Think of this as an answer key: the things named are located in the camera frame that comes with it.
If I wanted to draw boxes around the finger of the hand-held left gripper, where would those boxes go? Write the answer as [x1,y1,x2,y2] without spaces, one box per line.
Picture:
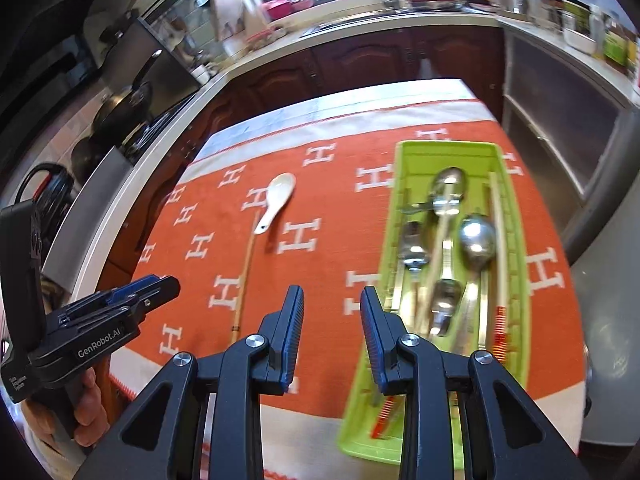
[55,275,165,324]
[65,276,182,332]

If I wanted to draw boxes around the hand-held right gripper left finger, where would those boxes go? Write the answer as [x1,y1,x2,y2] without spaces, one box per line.
[75,285,306,480]

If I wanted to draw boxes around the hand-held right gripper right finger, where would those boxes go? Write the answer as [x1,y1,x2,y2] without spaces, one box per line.
[360,286,596,480]

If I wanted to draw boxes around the small metal spoon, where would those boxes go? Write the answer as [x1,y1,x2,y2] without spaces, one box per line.
[392,220,432,311]
[428,278,463,338]

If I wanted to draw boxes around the large metal spoon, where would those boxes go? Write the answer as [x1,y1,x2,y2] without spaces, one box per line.
[407,166,469,218]
[452,213,497,353]

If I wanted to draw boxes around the white ceramic spoon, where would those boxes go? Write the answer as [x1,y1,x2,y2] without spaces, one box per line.
[253,172,297,236]

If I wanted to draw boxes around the green plastic tray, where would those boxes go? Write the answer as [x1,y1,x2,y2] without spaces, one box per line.
[337,140,531,460]

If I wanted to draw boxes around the person's left hand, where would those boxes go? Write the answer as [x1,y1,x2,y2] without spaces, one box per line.
[22,367,113,448]

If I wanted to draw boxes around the steel stove side shield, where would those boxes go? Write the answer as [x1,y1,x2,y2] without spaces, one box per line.
[42,145,136,281]

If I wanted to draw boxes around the black pot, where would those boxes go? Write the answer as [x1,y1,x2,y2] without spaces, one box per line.
[70,135,108,181]

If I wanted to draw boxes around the orange patterned cloth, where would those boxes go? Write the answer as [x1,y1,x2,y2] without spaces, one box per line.
[107,77,586,480]

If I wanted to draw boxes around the gas stove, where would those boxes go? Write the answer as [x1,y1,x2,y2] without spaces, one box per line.
[120,105,193,163]

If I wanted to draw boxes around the black wok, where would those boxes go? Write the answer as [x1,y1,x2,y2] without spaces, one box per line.
[92,50,163,133]

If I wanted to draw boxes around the pale checked tablecloth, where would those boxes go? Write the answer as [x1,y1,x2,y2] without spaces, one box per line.
[192,77,476,161]

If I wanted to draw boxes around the steel splash panel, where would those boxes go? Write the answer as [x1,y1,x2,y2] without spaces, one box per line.
[122,17,201,111]

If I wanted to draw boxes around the grey refrigerator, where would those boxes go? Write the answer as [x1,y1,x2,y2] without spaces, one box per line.
[562,80,640,456]

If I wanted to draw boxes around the black range hood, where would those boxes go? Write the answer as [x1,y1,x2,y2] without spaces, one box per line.
[0,0,106,151]

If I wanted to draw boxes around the dark wooden base cabinets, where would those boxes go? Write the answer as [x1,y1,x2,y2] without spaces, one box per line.
[107,25,506,271]

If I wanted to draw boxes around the pale cutting board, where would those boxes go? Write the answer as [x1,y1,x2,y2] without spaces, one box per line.
[210,0,271,43]

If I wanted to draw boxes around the silver cabinet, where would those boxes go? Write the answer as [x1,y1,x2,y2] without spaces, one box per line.
[500,17,638,201]

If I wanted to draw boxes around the pink basin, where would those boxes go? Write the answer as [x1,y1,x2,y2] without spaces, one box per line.
[264,0,311,18]

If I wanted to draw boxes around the steel kitchen sink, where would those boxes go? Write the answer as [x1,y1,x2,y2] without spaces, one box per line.
[300,10,416,36]

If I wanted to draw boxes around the white bowl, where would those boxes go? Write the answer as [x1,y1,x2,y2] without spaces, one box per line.
[562,25,598,56]

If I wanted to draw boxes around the green label bottle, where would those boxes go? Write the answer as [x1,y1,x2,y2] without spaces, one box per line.
[602,27,628,66]

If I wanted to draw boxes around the clear plastic bottle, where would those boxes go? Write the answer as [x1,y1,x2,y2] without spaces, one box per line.
[589,5,603,56]

